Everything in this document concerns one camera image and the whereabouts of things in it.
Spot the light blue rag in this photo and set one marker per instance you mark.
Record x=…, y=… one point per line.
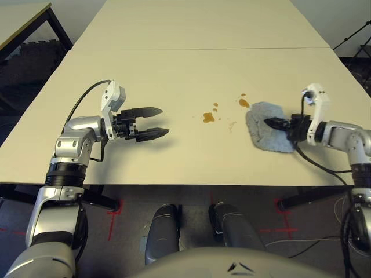
x=266, y=139

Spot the side table with black frame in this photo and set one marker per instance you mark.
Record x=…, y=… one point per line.
x=17, y=17

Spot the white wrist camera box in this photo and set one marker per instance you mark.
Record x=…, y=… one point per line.
x=111, y=95
x=319, y=98

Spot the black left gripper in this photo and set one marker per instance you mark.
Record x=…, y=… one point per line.
x=124, y=124

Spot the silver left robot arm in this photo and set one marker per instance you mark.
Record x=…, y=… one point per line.
x=75, y=130

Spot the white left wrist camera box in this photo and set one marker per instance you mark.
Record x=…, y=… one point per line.
x=111, y=95

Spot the grey robot torso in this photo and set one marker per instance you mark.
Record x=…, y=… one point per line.
x=214, y=263

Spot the grey robot left leg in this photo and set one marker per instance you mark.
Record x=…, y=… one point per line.
x=162, y=231

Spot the black tripod stand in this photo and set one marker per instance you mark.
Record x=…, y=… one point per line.
x=352, y=36

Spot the black table foot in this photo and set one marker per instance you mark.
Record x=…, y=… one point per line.
x=304, y=197

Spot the red floor tape line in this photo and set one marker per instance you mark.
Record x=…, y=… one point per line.
x=17, y=232

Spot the red floor tape cross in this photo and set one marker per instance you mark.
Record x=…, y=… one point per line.
x=275, y=230
x=111, y=226

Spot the grey robot leg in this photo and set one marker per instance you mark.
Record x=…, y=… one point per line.
x=162, y=231
x=237, y=228

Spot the black foam floor mat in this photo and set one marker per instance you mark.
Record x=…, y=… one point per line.
x=32, y=63

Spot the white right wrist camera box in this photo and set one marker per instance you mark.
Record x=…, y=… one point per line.
x=319, y=98

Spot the grey robot right leg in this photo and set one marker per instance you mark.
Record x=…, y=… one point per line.
x=237, y=228

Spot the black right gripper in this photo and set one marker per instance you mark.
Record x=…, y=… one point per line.
x=298, y=127

